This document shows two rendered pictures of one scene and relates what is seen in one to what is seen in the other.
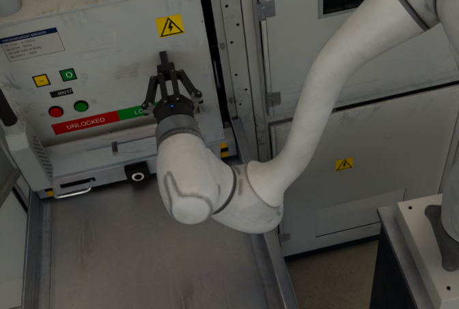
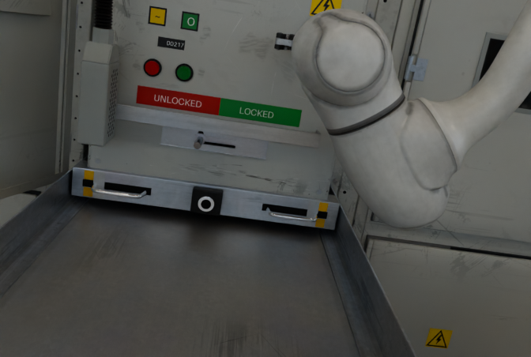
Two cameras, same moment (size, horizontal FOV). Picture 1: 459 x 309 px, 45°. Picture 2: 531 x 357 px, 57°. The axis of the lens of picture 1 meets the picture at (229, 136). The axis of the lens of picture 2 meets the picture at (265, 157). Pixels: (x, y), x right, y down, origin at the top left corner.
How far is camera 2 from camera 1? 0.76 m
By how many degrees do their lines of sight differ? 31
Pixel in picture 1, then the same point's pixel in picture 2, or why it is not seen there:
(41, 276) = (21, 256)
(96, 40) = not seen: outside the picture
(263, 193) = (445, 122)
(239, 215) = (397, 147)
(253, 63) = not seen: hidden behind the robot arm
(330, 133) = (435, 279)
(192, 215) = (351, 59)
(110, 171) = (174, 189)
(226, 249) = (307, 307)
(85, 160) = (151, 159)
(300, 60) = not seen: hidden behind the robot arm
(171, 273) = (216, 308)
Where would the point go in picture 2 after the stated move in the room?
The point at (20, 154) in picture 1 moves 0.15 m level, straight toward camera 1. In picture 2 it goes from (92, 69) to (103, 84)
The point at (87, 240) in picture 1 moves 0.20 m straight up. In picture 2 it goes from (107, 245) to (116, 133)
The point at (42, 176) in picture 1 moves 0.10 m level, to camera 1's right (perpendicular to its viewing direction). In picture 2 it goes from (101, 119) to (158, 129)
